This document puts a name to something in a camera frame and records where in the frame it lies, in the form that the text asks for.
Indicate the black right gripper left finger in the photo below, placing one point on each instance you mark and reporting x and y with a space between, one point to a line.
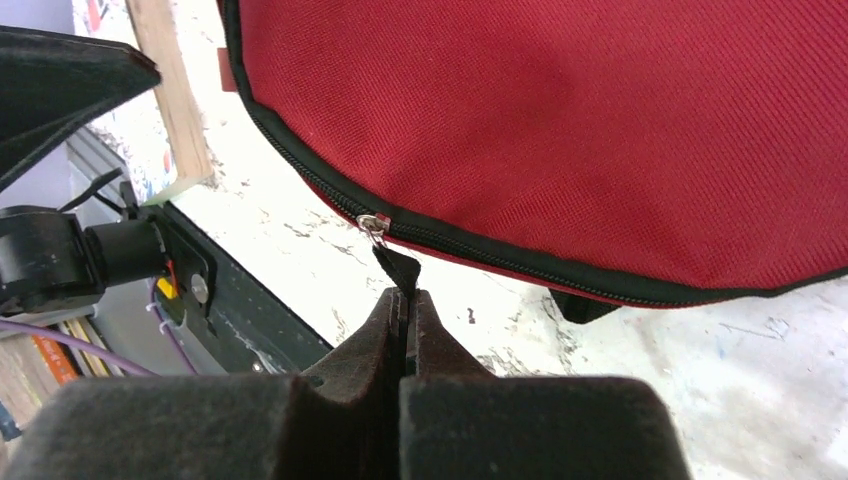
336 420

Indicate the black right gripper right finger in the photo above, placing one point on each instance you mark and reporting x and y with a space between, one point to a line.
459 421

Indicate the red backpack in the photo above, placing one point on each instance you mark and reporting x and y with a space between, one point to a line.
660 154

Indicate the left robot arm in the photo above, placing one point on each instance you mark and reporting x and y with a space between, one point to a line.
62 251

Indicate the floral cover book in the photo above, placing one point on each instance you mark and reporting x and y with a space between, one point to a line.
158 134

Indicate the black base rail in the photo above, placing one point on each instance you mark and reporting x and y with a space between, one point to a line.
214 300

